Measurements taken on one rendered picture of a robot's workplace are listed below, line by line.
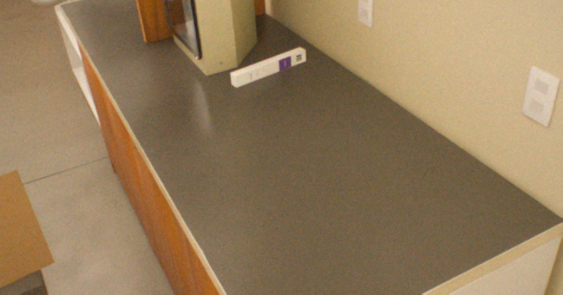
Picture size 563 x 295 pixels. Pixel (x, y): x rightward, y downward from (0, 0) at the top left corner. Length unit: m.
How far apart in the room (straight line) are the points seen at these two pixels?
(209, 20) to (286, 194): 0.69
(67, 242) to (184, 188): 1.48
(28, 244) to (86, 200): 1.77
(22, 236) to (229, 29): 0.93
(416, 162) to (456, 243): 0.28
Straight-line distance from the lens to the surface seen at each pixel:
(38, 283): 1.24
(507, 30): 1.31
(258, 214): 1.25
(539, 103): 1.29
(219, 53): 1.81
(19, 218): 1.18
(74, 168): 3.24
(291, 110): 1.60
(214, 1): 1.75
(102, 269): 2.58
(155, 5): 2.09
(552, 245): 1.34
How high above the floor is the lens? 1.77
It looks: 34 degrees down
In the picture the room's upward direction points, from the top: 4 degrees counter-clockwise
